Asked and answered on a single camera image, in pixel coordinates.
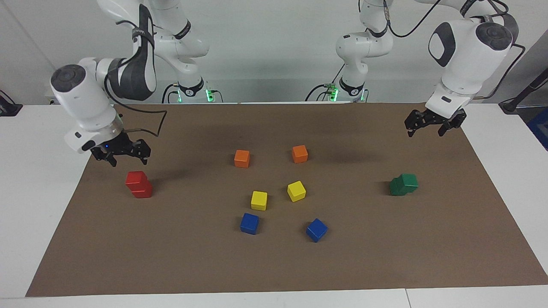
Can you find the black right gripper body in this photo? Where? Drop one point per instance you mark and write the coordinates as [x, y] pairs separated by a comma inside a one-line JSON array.
[[117, 145]]

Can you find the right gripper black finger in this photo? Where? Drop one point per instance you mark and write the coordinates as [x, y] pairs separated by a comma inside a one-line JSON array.
[[144, 154], [109, 159]]

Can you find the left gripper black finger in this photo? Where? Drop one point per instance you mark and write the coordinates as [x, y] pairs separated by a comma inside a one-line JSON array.
[[445, 127], [410, 128]]

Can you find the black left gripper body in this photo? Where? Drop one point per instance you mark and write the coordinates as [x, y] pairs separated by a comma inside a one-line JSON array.
[[434, 116]]

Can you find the red wooden cube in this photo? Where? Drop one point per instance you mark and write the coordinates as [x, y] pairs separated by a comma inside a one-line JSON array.
[[143, 193], [136, 179]]

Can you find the green wooden cube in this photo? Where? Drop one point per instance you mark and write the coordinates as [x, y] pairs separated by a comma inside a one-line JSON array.
[[396, 188], [410, 182]]

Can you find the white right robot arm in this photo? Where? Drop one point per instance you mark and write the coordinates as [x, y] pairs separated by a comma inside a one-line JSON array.
[[81, 98]]

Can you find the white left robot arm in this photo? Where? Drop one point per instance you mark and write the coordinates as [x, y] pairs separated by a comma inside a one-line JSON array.
[[466, 55]]

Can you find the black stand pole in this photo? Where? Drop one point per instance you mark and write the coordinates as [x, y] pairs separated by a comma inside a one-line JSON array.
[[520, 96]]

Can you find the blue box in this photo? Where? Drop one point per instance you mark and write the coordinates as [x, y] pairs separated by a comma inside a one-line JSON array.
[[540, 128]]

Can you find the orange wooden cube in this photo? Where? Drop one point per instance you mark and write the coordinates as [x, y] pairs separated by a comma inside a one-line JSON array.
[[299, 154], [242, 158]]

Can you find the black device on table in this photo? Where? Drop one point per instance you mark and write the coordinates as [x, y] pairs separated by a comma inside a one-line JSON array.
[[8, 107]]

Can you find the yellow wooden cube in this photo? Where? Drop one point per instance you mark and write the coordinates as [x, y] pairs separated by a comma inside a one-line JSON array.
[[296, 191], [259, 200]]

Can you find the blue wooden cube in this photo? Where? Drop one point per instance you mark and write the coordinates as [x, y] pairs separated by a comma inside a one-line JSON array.
[[317, 229], [249, 223]]

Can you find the brown paper table mat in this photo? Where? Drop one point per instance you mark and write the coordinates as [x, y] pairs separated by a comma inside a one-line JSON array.
[[274, 265]]

